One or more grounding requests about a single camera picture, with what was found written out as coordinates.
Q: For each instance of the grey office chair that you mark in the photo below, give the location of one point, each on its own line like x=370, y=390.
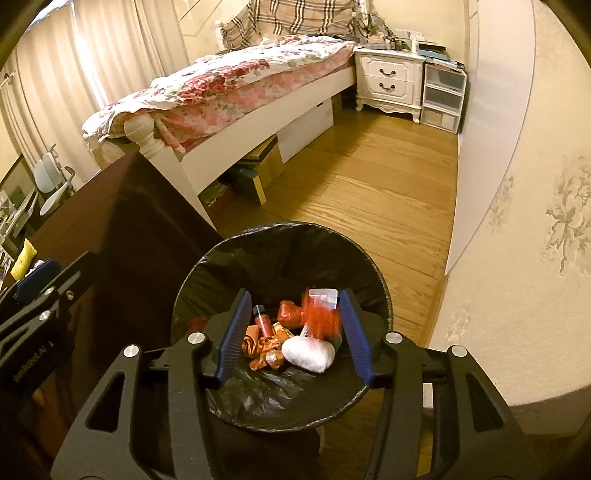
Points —
x=46, y=173

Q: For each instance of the yellow and dark box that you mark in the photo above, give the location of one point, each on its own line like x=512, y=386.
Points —
x=263, y=166

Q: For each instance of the cream curtain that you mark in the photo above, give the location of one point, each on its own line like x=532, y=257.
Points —
x=92, y=50

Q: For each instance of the cluster of bottles and books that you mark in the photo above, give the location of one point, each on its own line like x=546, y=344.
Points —
x=406, y=41

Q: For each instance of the clear plastic drawer unit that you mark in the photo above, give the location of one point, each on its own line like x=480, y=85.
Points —
x=443, y=97

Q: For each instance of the white storage box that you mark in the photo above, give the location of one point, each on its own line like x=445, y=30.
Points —
x=307, y=127

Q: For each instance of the dark brown wooden table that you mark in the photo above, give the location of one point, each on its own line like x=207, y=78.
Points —
x=115, y=217

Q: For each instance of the red label bottle black cap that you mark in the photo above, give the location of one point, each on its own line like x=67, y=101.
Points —
x=263, y=322

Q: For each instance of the red spiky ball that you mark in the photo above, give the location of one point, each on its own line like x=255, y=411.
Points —
x=319, y=317

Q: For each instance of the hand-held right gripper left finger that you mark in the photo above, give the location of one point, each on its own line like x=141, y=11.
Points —
x=231, y=342

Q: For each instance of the white carved nightstand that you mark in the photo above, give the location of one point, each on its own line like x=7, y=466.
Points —
x=388, y=78

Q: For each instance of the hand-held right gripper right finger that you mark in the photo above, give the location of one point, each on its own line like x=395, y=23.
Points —
x=353, y=337

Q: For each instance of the plaid blanket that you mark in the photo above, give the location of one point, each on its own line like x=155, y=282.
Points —
x=286, y=18

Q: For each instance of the bed with floral quilt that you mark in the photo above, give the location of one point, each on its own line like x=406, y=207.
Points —
x=184, y=175

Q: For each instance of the orange paper wrapper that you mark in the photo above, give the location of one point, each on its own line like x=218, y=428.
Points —
x=251, y=333

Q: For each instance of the red wrapper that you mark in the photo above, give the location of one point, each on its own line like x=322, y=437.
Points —
x=291, y=314

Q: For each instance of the floral quilt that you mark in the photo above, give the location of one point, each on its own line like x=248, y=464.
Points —
x=221, y=78

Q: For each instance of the stack of flat books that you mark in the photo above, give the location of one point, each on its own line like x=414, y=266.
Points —
x=219, y=194

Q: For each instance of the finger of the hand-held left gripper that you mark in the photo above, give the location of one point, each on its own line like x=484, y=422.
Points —
x=39, y=279
x=51, y=304

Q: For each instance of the round black-lined waste bin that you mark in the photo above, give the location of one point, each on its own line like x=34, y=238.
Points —
x=286, y=258

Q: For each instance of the white plastic bag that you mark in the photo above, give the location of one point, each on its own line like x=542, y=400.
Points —
x=308, y=353

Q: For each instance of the orange printed packet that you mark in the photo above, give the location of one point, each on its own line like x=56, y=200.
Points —
x=265, y=351

